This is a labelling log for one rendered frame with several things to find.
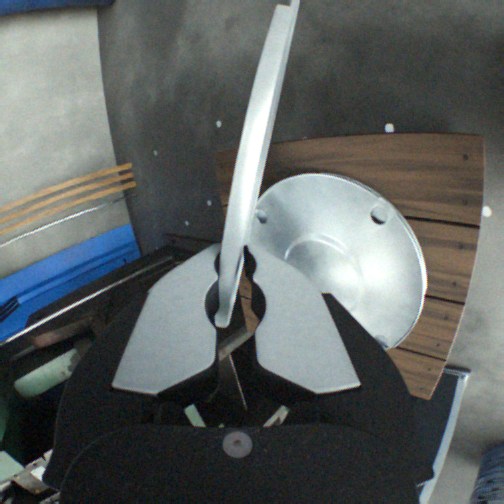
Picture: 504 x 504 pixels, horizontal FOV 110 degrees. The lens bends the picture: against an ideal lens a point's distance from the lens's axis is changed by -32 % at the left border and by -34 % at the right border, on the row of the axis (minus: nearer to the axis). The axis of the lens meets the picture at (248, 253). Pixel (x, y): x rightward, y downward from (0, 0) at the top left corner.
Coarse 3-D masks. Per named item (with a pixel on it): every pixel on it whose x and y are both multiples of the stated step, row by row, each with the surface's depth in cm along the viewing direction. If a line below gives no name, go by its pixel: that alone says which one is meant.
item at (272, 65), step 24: (288, 24) 7; (264, 48) 7; (288, 48) 12; (264, 72) 7; (264, 96) 8; (264, 120) 8; (240, 144) 8; (264, 144) 9; (240, 168) 9; (240, 192) 9; (240, 216) 9; (240, 240) 10; (240, 264) 14
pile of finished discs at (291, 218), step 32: (288, 192) 34; (320, 192) 31; (352, 192) 28; (256, 224) 41; (288, 224) 36; (320, 224) 33; (352, 224) 30; (384, 224) 27; (288, 256) 38; (320, 256) 34; (352, 256) 31; (384, 256) 28; (416, 256) 25; (320, 288) 36; (352, 288) 32; (384, 288) 30; (416, 288) 26; (384, 320) 31; (416, 320) 27
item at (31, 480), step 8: (48, 424) 54; (40, 432) 51; (48, 432) 51; (48, 440) 49; (48, 448) 46; (48, 456) 45; (32, 472) 39; (40, 472) 41; (16, 480) 35; (24, 480) 37; (32, 480) 39; (40, 480) 41; (32, 488) 38; (40, 488) 40
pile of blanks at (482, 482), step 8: (496, 448) 46; (488, 456) 47; (496, 456) 42; (480, 464) 49; (488, 464) 43; (496, 464) 39; (480, 472) 44; (488, 472) 40; (496, 472) 37; (480, 480) 41; (488, 480) 37; (496, 480) 34; (480, 488) 38; (488, 488) 34; (496, 488) 32; (472, 496) 38; (480, 496) 34; (488, 496) 31; (496, 496) 29
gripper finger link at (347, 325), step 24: (336, 312) 8; (360, 336) 7; (360, 360) 7; (384, 360) 6; (360, 384) 6; (384, 384) 6; (336, 408) 5; (360, 408) 5; (384, 408) 5; (408, 408) 5; (384, 432) 5; (408, 432) 4; (408, 456) 4
